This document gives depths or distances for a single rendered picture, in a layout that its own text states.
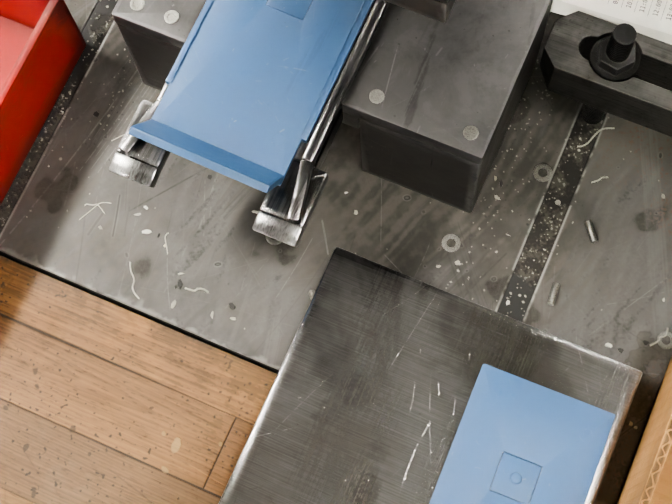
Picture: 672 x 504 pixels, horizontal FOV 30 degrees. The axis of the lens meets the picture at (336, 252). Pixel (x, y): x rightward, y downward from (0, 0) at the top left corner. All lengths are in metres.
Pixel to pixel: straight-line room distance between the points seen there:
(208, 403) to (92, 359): 0.07
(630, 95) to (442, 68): 0.09
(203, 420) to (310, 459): 0.06
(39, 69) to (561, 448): 0.34
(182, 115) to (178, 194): 0.10
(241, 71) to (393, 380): 0.17
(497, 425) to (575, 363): 0.05
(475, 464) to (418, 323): 0.08
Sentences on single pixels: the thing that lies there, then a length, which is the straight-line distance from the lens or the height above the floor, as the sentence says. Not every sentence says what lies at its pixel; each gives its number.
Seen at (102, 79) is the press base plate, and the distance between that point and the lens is 0.73.
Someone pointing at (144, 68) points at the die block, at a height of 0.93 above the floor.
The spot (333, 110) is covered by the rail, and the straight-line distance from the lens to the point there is 0.61.
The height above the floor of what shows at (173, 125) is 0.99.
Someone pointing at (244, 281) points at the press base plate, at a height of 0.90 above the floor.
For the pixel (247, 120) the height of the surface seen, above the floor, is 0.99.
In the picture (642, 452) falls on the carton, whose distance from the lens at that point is 0.64.
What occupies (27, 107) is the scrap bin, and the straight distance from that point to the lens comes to 0.70.
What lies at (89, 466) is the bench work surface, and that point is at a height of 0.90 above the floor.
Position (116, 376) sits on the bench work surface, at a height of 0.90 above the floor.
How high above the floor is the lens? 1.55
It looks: 73 degrees down
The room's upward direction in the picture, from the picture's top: 8 degrees counter-clockwise
